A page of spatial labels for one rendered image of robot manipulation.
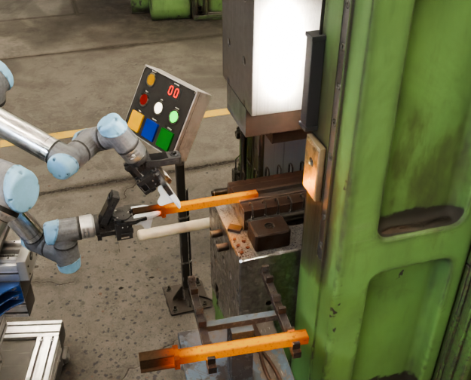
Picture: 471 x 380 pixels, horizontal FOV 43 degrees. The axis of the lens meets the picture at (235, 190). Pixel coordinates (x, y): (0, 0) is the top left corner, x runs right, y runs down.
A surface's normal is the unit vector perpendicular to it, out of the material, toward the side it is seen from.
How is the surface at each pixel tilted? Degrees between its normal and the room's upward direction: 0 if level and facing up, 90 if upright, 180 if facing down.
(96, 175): 0
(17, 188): 85
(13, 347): 0
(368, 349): 90
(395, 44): 89
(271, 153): 90
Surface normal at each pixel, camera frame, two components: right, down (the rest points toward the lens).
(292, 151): 0.29, 0.54
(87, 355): 0.00, -0.82
